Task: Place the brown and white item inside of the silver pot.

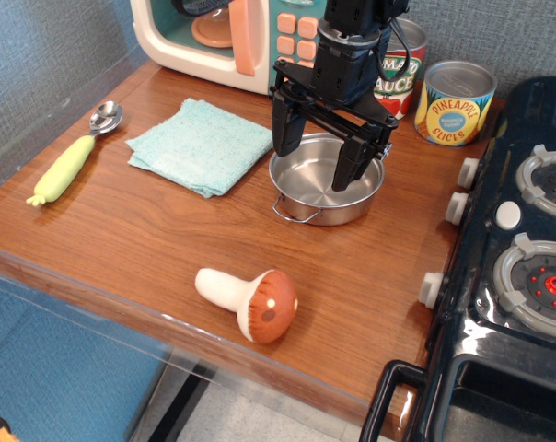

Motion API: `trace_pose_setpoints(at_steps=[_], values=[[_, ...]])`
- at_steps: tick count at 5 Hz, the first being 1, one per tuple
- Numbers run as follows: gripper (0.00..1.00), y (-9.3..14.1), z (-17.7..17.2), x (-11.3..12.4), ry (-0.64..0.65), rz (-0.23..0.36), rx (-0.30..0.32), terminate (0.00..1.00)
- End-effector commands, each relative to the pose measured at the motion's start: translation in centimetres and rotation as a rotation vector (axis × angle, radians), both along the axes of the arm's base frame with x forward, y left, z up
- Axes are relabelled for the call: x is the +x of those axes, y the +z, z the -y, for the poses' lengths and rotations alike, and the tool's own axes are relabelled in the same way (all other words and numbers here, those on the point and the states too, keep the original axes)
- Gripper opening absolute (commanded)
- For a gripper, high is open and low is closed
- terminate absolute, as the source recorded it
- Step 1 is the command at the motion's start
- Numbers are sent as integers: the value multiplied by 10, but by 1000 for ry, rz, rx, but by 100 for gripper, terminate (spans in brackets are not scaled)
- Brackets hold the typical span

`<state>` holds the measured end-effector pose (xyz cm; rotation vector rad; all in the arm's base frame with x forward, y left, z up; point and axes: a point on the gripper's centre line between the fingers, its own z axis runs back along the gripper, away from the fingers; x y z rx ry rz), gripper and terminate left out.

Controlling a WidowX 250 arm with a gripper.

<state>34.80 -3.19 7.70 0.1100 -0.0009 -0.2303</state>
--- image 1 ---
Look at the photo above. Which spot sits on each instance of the tomato sauce can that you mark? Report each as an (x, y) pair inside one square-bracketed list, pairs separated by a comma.
[(396, 95)]

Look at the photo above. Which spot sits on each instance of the silver metal pot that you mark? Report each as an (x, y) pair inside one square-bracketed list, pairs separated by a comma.
[(303, 183)]

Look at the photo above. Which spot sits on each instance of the brown and white plush mushroom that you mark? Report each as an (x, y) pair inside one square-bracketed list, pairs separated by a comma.
[(265, 307)]

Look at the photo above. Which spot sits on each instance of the pineapple slices can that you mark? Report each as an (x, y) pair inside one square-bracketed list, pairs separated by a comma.
[(455, 99)]

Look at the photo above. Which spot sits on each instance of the toy microwave teal and cream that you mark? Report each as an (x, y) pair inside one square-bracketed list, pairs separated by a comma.
[(234, 45)]

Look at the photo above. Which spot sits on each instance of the black toy stove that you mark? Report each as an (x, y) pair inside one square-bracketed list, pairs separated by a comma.
[(490, 373)]

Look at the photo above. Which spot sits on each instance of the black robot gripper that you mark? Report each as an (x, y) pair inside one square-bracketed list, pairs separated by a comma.
[(336, 94)]

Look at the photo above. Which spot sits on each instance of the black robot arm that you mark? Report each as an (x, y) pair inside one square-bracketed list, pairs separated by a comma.
[(356, 15)]

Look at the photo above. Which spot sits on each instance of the light blue folded cloth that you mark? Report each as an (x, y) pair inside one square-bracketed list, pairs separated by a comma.
[(202, 148)]

